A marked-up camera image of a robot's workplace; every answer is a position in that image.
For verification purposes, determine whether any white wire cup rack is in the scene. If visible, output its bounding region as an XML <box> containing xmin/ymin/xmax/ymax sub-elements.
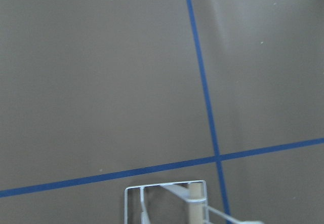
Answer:
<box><xmin>124</xmin><ymin>180</ymin><xmax>262</xmax><ymax>224</ymax></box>

